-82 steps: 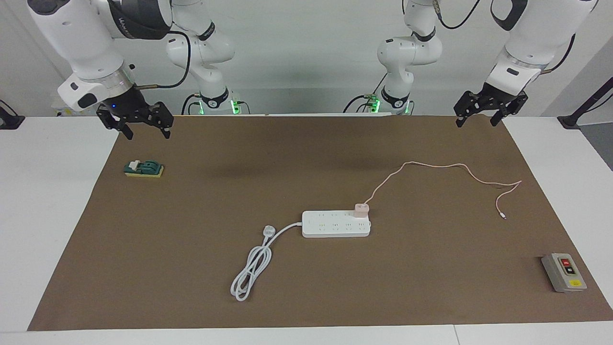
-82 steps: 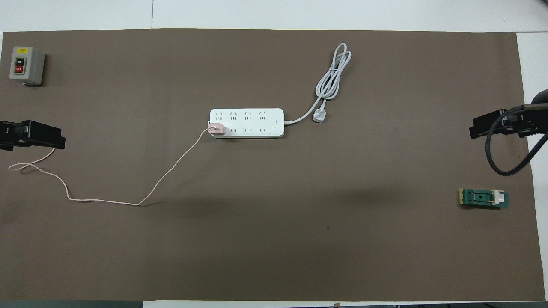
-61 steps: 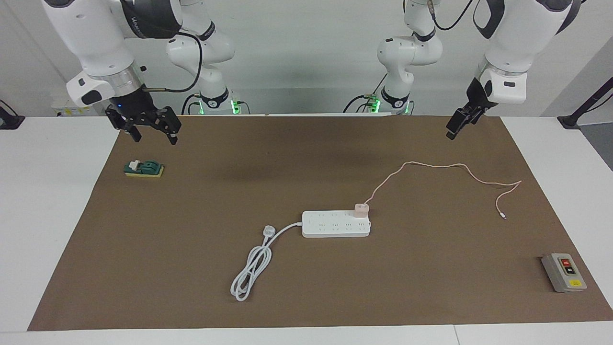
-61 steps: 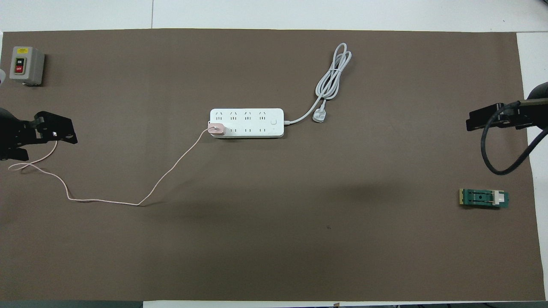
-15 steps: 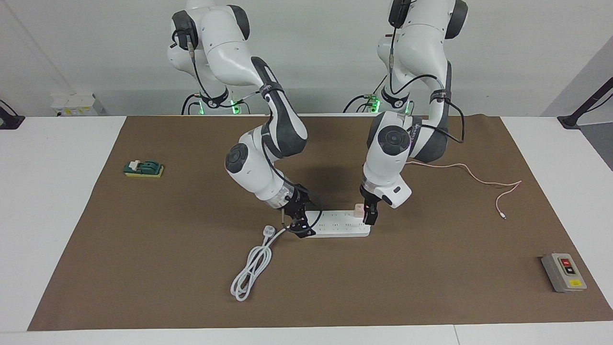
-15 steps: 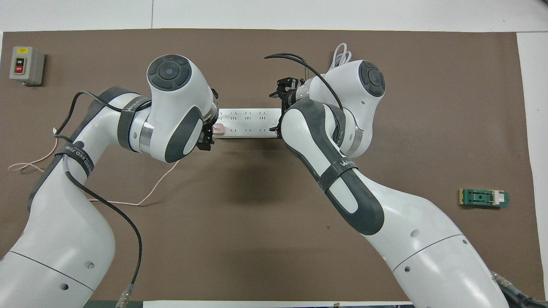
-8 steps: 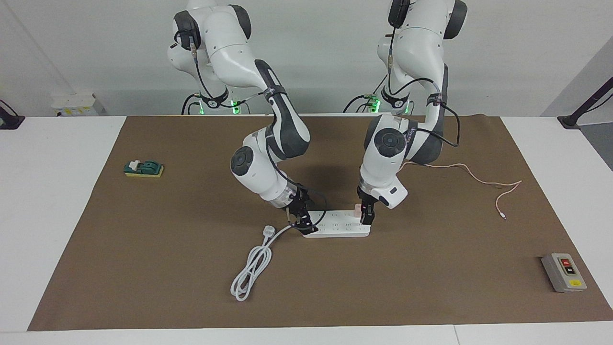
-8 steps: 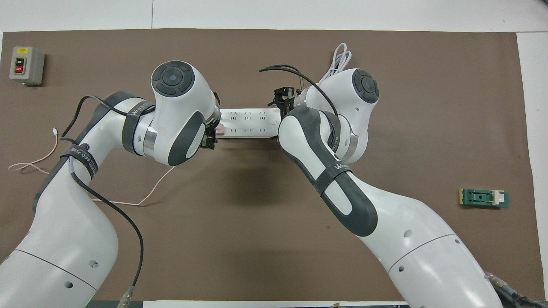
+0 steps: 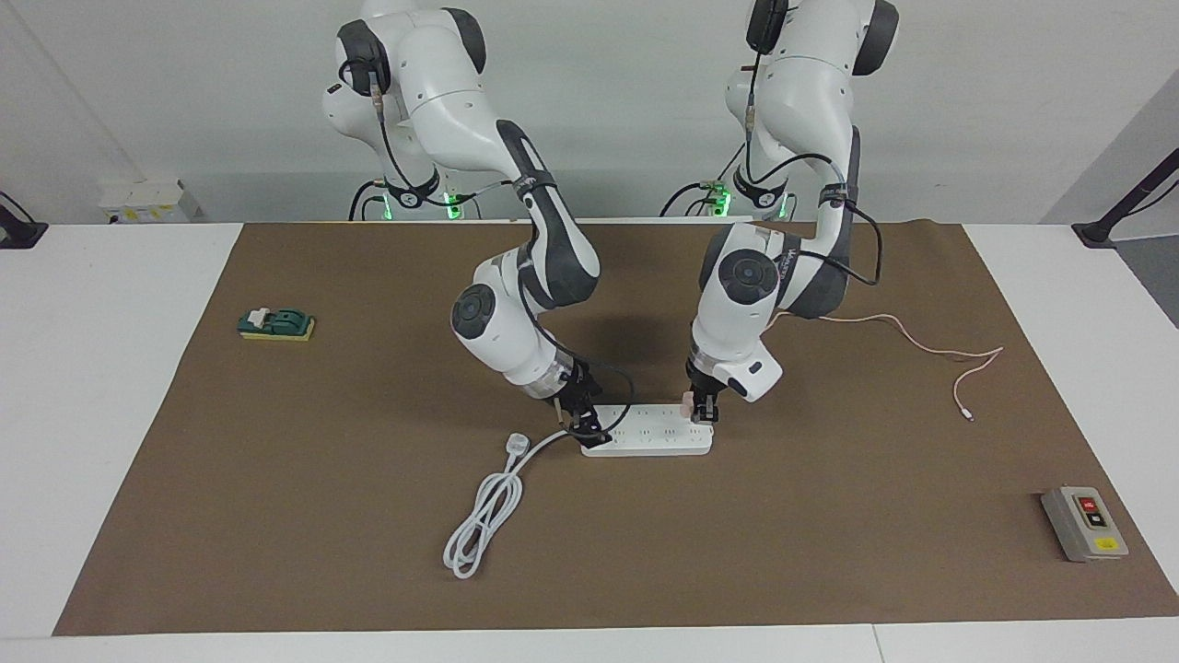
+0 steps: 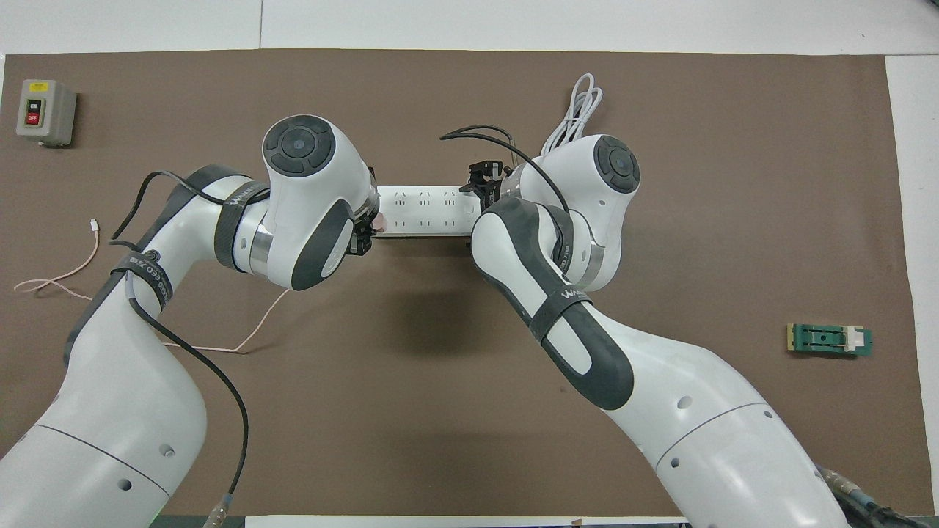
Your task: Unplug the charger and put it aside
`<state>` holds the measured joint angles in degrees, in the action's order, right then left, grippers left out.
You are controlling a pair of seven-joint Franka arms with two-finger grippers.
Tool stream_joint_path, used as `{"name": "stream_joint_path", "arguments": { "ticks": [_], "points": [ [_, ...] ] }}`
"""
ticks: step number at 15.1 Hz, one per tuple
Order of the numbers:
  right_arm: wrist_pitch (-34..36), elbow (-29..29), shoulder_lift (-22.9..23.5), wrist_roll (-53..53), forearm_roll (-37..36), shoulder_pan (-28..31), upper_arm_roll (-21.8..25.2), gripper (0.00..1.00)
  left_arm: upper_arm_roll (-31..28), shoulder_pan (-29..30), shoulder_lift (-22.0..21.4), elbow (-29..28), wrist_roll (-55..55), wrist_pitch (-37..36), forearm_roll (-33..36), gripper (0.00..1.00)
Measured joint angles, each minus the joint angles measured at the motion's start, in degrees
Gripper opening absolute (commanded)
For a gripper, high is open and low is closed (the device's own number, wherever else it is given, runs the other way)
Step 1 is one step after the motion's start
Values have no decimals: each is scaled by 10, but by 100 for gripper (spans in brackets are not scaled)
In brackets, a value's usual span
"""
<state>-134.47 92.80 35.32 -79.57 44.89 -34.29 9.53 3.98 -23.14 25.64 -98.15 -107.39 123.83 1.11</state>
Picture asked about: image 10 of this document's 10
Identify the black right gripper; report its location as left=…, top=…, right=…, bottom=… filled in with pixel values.
left=354, top=163, right=514, bottom=257

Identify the white power strip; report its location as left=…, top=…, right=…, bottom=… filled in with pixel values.
left=370, top=185, right=478, bottom=239

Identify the pink charging cable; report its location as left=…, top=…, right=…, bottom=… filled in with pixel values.
left=13, top=218, right=291, bottom=354

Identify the brown table mat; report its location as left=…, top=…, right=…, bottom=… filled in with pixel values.
left=0, top=50, right=918, bottom=518

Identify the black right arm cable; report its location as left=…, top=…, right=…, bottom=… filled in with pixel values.
left=440, top=126, right=924, bottom=528

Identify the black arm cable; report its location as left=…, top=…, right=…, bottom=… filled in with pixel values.
left=110, top=171, right=250, bottom=518
left=440, top=126, right=924, bottom=528

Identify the white power strip cord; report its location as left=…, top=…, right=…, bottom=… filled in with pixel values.
left=541, top=73, right=604, bottom=158

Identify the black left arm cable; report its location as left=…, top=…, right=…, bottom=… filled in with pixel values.
left=110, top=171, right=250, bottom=518

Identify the grey push-button switch box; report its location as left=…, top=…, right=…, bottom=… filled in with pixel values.
left=16, top=79, right=78, bottom=147

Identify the green knife switch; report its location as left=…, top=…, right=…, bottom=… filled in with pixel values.
left=786, top=323, right=874, bottom=360

